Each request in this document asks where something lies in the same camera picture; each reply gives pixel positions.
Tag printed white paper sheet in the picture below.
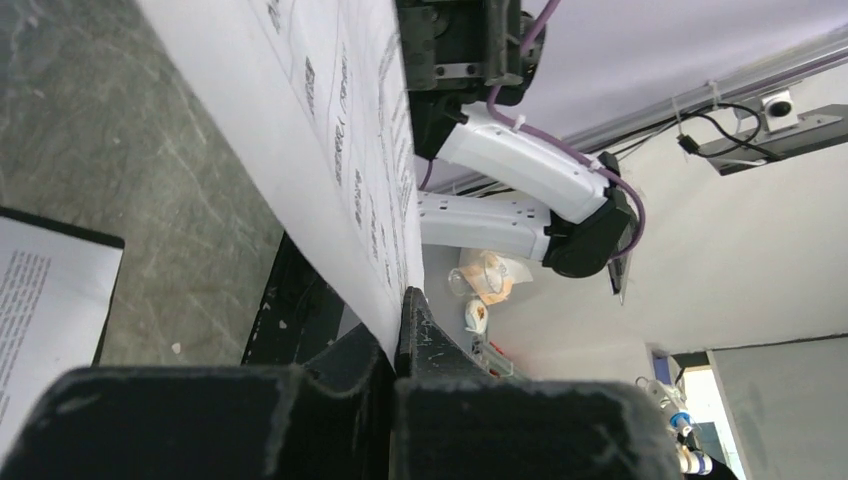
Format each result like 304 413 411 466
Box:
0 215 126 458
140 0 424 356

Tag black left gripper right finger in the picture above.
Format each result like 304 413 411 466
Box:
394 287 681 479

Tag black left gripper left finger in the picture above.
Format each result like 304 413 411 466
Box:
1 327 395 479

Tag beige folder with black inside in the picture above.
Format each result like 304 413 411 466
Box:
0 206 127 369

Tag overhead camera on rail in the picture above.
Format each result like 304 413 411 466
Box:
760 89 799 133

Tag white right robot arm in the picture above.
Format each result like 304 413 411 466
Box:
397 1 644 286

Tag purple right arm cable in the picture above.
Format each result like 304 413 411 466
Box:
417 0 647 261

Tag crumpled plastic bag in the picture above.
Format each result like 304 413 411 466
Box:
448 248 533 306

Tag printed white paper sheet top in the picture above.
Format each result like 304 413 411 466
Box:
0 215 126 458

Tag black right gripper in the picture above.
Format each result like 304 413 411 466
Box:
396 1 546 106

